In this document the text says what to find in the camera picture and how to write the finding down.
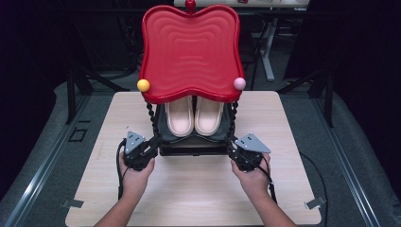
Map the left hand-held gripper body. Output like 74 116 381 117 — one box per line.
122 131 158 172

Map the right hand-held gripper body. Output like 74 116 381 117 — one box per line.
233 132 271 173

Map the cream clog shoe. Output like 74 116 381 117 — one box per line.
164 96 195 138
194 96 225 137

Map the red and black shoe rack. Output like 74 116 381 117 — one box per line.
136 0 247 157

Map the person's left hand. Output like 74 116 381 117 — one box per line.
118 155 156 201

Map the person's right hand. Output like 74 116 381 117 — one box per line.
230 152 272 200

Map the grey tape strip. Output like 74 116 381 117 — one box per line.
304 195 327 211
61 199 85 209

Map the black metal stand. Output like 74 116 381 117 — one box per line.
65 64 131 126
276 66 336 129

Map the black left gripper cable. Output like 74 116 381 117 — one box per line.
115 137 128 201

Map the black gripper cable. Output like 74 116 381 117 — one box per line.
115 137 128 201
260 150 329 227

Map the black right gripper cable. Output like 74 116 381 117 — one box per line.
260 150 329 227

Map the grey metal floor rail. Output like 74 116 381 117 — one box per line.
0 94 93 227
310 94 383 227

